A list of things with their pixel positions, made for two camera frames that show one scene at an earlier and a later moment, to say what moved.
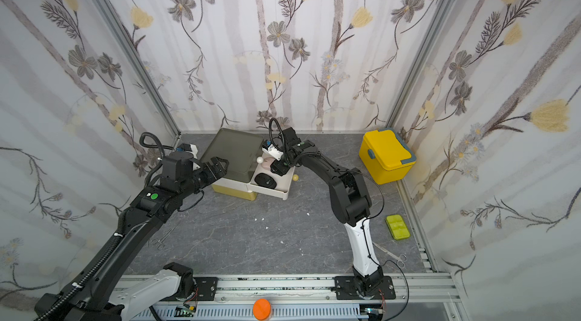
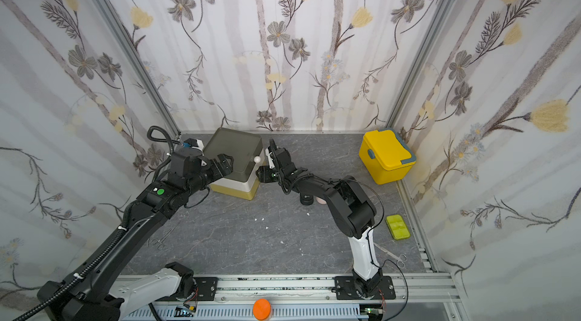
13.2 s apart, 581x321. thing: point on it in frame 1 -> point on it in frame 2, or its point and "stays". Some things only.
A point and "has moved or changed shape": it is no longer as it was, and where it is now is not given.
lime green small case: (397, 227) stays
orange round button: (262, 309) stays
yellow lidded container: (385, 157) stays
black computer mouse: (264, 179) has moved or changed shape
